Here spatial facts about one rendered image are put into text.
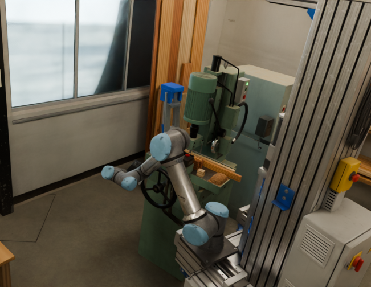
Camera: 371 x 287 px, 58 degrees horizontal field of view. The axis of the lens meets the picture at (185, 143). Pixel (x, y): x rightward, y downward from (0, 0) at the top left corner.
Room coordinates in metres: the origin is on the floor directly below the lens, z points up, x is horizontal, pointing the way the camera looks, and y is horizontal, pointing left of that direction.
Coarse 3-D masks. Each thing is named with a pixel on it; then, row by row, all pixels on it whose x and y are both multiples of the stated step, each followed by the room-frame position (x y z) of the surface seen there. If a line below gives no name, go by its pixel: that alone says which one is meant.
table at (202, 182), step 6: (150, 156) 2.08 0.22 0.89; (162, 168) 2.02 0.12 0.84; (204, 168) 2.02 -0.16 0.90; (162, 174) 1.91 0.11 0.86; (192, 174) 1.91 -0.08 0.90; (210, 174) 1.95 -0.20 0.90; (192, 180) 1.91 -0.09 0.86; (198, 180) 1.88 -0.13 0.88; (204, 180) 1.87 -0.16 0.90; (228, 180) 1.92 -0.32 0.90; (204, 186) 1.86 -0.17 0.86; (210, 186) 1.84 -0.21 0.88; (216, 186) 1.82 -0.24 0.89; (222, 186) 1.84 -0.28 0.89; (228, 186) 1.93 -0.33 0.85; (216, 192) 1.82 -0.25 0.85
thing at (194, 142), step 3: (198, 135) 2.18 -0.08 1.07; (192, 138) 2.10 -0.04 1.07; (195, 138) 2.11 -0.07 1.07; (198, 138) 2.12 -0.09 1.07; (201, 138) 2.16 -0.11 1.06; (192, 141) 2.06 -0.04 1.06; (195, 141) 2.09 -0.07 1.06; (198, 141) 2.13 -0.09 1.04; (192, 144) 2.06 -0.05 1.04; (195, 144) 2.10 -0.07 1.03; (198, 144) 2.13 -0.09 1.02; (189, 147) 2.07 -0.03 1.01; (192, 147) 2.06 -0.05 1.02; (195, 147) 2.11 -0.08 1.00
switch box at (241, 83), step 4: (240, 80) 2.28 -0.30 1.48; (244, 80) 2.29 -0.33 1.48; (248, 80) 2.34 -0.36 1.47; (240, 84) 2.28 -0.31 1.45; (244, 84) 2.28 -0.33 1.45; (248, 84) 2.35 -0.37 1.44; (240, 88) 2.28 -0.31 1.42; (244, 88) 2.30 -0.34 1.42; (236, 92) 2.29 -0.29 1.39; (240, 92) 2.28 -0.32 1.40; (236, 96) 2.29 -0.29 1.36; (240, 96) 2.27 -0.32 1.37; (232, 100) 2.30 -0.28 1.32; (236, 100) 2.28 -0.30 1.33; (240, 100) 2.28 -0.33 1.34; (244, 100) 2.34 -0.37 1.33
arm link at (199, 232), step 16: (160, 144) 1.34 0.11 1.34; (176, 144) 1.37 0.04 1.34; (160, 160) 1.32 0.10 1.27; (176, 160) 1.33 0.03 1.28; (176, 176) 1.31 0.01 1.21; (176, 192) 1.30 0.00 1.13; (192, 192) 1.30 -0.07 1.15; (192, 208) 1.26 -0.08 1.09; (192, 224) 1.21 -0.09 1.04; (208, 224) 1.24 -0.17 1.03; (192, 240) 1.20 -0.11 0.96
